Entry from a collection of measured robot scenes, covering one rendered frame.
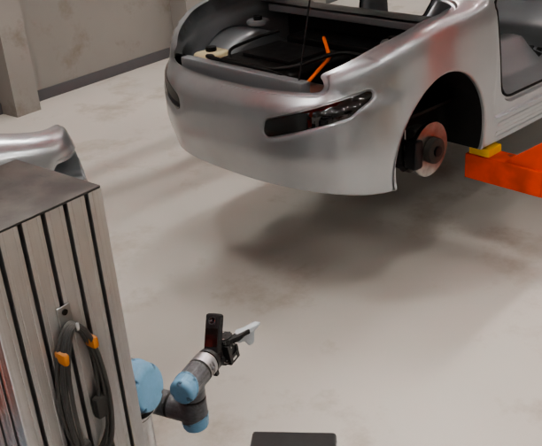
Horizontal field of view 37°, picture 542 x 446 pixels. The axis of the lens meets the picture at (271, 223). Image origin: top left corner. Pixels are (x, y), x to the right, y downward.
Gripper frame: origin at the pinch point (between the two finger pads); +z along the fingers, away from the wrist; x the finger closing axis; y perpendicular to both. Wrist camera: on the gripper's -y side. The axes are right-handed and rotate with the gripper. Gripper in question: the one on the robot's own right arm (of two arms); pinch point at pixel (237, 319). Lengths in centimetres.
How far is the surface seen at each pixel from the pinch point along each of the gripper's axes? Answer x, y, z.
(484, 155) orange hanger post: 11, 56, 284
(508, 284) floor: 25, 128, 255
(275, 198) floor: -161, 102, 329
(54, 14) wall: -501, -33, 535
